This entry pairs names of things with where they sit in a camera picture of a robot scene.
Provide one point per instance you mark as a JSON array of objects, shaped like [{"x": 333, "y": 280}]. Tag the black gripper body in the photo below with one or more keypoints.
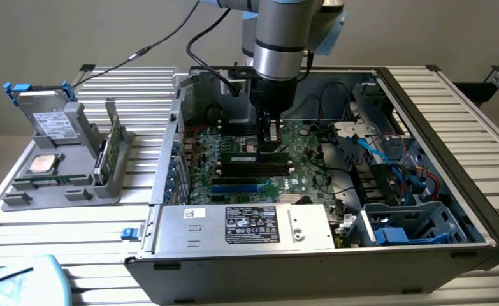
[{"x": 273, "y": 92}]

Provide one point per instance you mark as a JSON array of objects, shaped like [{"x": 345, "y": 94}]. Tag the green RAM stick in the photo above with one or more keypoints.
[{"x": 254, "y": 157}]

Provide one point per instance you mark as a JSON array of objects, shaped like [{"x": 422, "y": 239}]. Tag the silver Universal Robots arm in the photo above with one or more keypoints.
[{"x": 279, "y": 35}]

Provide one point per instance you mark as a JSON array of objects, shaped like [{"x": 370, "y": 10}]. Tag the black RAM slot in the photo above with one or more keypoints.
[{"x": 255, "y": 170}]

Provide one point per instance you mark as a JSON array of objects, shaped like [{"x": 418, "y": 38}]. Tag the CPU socket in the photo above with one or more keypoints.
[{"x": 251, "y": 145}]

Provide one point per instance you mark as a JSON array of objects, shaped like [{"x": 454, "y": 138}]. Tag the green Dell motherboard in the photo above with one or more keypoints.
[{"x": 259, "y": 169}]

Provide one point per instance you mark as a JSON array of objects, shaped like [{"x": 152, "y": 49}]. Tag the open grey PC case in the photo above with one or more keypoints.
[{"x": 317, "y": 178}]

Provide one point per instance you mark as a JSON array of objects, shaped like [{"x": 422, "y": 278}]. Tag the blue expansion slot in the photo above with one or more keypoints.
[{"x": 234, "y": 188}]

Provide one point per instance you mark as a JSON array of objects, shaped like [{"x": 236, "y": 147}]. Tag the silver heatsink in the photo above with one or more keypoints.
[{"x": 293, "y": 199}]

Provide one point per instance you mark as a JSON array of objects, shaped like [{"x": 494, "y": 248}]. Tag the black case fan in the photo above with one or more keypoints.
[{"x": 381, "y": 180}]

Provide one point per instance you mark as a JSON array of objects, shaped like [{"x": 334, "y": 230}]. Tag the silver power supply unit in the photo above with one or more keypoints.
[{"x": 244, "y": 227}]

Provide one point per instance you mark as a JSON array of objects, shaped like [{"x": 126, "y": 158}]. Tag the grey disk bay cage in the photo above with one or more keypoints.
[{"x": 410, "y": 224}]

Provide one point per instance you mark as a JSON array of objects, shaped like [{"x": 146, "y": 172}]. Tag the blue case latch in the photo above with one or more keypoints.
[{"x": 131, "y": 232}]

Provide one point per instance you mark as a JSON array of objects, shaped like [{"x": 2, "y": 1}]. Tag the grey parts rack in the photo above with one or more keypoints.
[{"x": 68, "y": 165}]

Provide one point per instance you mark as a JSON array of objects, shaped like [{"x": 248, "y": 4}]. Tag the CPU chip with silver lid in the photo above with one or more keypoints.
[{"x": 43, "y": 164}]

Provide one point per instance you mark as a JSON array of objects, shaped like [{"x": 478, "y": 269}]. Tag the blue plastic object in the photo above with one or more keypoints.
[{"x": 18, "y": 280}]

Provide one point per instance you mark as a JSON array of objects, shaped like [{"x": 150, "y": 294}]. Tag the black camera bracket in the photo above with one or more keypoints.
[{"x": 239, "y": 72}]

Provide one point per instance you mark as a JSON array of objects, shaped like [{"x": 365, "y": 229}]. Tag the hard disk with blue bracket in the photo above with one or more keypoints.
[{"x": 47, "y": 111}]

